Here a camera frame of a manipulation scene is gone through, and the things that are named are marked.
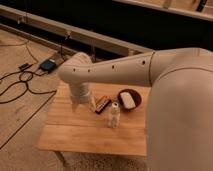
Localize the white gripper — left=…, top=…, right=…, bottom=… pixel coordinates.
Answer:
left=69, top=83, right=96, bottom=112

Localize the clear plastic bottle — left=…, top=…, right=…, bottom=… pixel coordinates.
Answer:
left=108, top=102, right=120, bottom=128

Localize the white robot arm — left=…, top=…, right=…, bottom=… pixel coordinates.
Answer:
left=58, top=48, right=213, bottom=171

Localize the brown snack bar pack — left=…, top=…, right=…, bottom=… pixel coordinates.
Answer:
left=95, top=96, right=111, bottom=114

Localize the wooden table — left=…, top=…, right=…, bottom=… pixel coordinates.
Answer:
left=38, top=82, right=150, bottom=156

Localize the white sponge block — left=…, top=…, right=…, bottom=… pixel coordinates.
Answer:
left=120, top=92, right=135, bottom=109

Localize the blue black power box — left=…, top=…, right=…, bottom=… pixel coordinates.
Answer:
left=39, top=59, right=56, bottom=72

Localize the dark red bowl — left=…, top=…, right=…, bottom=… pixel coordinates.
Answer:
left=117, top=89, right=142, bottom=110

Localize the small black connector box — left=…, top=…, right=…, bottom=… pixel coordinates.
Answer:
left=18, top=63, right=32, bottom=71

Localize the black floor cable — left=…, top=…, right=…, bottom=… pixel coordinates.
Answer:
left=0, top=39, right=58, bottom=105

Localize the metal wall rail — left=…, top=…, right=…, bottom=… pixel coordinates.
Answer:
left=0, top=5, right=152, bottom=56

